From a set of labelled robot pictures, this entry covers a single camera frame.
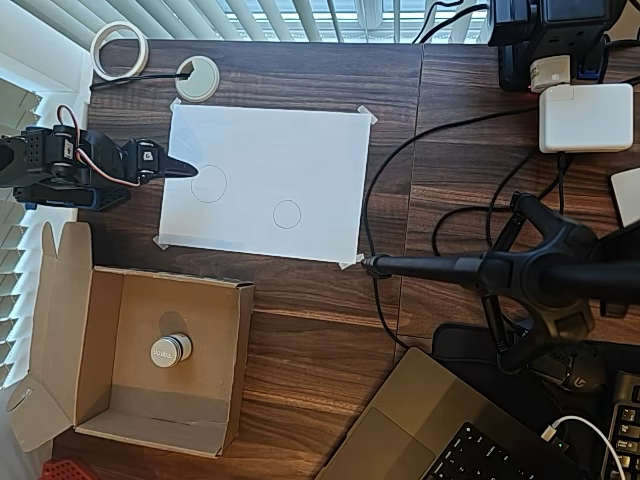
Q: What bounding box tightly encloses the light grey flat device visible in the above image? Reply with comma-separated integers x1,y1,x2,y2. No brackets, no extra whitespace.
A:
609,168,640,229

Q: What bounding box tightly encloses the white paper sheet with circles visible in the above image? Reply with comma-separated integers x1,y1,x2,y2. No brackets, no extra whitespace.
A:
158,102,372,265

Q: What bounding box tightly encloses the black tripod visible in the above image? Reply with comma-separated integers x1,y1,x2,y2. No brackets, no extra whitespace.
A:
359,192,640,376

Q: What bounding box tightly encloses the black adapter cable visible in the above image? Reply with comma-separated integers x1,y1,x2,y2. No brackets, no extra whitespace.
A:
432,149,571,261

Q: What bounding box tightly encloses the black computer mouse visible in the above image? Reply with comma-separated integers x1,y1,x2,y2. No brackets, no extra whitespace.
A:
529,344,609,396

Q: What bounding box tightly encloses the small silver jar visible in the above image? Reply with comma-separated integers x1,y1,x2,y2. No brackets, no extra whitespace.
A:
148,330,194,369

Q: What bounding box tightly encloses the red perforated block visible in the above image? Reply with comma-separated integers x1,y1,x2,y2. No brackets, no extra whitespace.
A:
39,456,99,480

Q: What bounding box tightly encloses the long black cable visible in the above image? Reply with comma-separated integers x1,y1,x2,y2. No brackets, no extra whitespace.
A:
362,105,544,351

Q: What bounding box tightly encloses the grey desk cable grommet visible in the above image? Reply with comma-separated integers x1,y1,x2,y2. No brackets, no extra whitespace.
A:
174,56,221,103

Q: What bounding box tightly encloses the open cardboard box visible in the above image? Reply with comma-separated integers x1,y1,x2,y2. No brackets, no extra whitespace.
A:
5,221,256,459

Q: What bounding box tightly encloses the blue plug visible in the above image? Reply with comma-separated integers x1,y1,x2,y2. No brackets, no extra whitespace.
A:
574,47,606,82

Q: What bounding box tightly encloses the masking tape roll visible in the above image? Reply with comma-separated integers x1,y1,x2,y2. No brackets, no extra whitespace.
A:
90,22,150,81

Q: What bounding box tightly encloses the white charging cable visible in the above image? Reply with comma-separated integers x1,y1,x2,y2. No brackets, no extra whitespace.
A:
543,414,629,480

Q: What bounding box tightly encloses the black mouse pad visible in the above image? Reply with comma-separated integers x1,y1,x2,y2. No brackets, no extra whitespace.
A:
432,322,640,480

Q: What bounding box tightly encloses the grey laptop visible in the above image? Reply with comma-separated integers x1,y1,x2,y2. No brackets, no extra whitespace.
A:
314,347,591,480

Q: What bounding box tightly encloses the black keyboard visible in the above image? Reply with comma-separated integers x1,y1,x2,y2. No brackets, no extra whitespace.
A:
602,369,640,480

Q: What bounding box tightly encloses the large white power adapter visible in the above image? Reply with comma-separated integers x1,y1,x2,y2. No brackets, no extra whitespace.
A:
538,83,635,154

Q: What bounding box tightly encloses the black power strip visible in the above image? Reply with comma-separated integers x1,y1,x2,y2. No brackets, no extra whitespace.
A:
487,0,629,93

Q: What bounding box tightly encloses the white window blind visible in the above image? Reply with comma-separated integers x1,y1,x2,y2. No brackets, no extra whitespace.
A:
29,0,494,45

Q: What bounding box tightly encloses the beige window blind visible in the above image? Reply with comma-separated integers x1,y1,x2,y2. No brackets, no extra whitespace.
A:
0,77,45,396

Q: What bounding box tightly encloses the black cable through grommet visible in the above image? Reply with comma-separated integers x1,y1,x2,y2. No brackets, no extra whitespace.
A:
88,72,194,92

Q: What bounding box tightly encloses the red white servo wire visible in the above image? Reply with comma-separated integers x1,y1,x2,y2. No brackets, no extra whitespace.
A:
74,147,145,189

